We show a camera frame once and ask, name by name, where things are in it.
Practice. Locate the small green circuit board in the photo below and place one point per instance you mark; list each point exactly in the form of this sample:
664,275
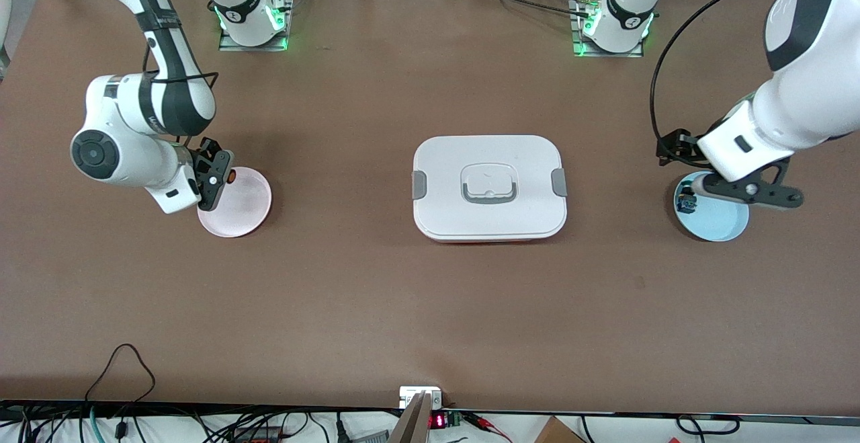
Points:
453,419

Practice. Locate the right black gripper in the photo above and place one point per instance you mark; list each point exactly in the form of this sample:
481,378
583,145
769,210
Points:
205,150

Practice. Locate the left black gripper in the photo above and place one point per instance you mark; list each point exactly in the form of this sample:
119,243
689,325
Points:
680,145

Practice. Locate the light blue round plate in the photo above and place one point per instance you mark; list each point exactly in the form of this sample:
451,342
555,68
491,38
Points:
719,224

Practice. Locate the brown cardboard box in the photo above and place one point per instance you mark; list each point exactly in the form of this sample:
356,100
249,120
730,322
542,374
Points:
557,433

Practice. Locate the grey flat bar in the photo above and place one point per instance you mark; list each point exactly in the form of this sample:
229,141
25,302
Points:
413,423

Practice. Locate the white lidded container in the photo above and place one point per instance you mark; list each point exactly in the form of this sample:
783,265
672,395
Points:
490,218

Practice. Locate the red digit display module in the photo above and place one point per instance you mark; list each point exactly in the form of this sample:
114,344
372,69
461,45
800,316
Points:
437,421

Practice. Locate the small white box device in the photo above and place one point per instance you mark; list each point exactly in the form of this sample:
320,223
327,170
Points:
410,394

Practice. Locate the green push-button switch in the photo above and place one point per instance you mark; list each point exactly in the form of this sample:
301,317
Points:
686,204

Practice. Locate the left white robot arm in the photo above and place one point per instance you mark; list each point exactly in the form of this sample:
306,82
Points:
806,93

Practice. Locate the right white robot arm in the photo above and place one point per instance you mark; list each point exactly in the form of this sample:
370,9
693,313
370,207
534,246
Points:
114,154

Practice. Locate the black and red power strip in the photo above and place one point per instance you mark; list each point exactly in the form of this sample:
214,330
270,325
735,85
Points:
259,436

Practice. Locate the pink round plate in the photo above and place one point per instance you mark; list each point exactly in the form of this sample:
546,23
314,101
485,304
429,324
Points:
245,208

